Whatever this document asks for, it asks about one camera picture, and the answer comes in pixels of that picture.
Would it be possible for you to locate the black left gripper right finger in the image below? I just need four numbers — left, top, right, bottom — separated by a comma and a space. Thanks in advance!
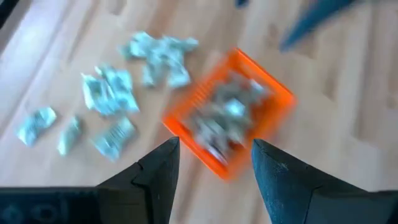
251, 138, 371, 224

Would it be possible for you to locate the orange plastic slotted bin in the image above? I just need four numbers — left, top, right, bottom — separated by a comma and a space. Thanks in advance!
161, 47, 297, 182

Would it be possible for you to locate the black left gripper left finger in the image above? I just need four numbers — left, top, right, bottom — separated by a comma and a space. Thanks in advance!
96, 136, 181, 224

